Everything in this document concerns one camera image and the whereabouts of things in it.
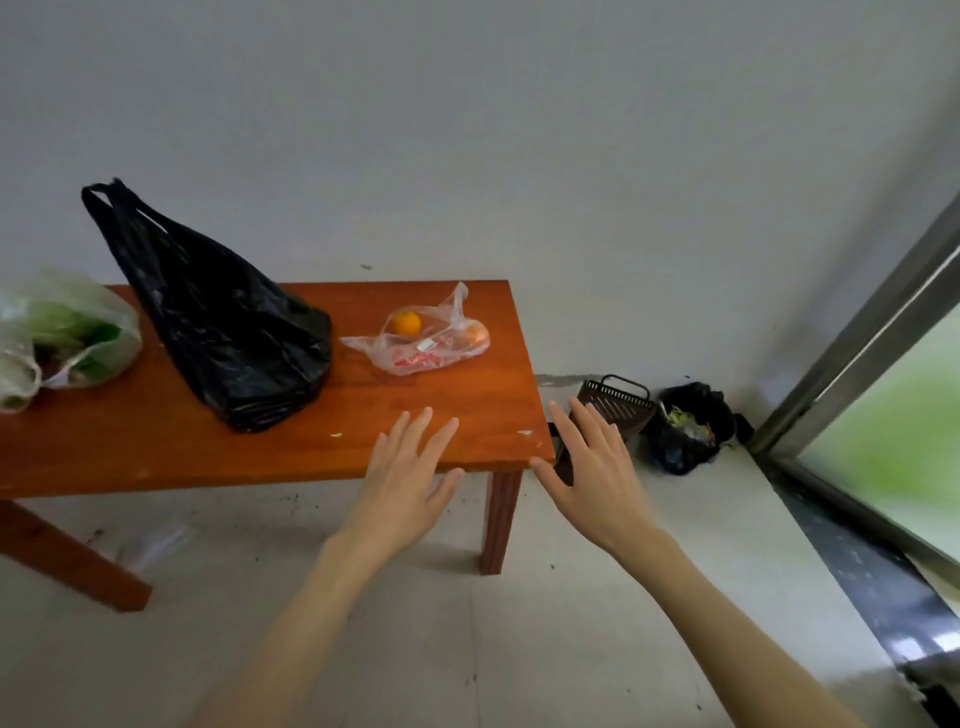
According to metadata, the brown wooden table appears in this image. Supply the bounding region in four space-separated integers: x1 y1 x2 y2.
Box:
0 279 556 614

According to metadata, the frosted glass door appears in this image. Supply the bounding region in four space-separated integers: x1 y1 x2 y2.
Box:
748 191 960 590

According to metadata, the green cabbage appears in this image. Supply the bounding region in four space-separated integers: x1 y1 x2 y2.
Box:
14 299 95 350

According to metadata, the black trash bag bin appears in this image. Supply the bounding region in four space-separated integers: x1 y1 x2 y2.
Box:
644 382 740 478

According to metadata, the person's left forearm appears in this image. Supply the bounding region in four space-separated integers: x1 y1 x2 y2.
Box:
191 528 395 728

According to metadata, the clear vegetable bag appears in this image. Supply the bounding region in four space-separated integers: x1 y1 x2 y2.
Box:
0 269 144 391

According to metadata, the person's left hand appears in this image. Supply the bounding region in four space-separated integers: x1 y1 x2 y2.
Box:
338 406 468 560

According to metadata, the small clear plastic bag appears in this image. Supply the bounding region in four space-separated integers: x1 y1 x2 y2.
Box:
0 341 43 415

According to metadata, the person's right forearm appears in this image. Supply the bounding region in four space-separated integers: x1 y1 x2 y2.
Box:
618 528 868 728

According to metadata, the person's right hand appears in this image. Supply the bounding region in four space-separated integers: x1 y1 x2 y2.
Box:
528 399 665 560

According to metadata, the large black plastic bag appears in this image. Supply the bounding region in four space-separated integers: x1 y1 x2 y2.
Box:
80 177 334 434

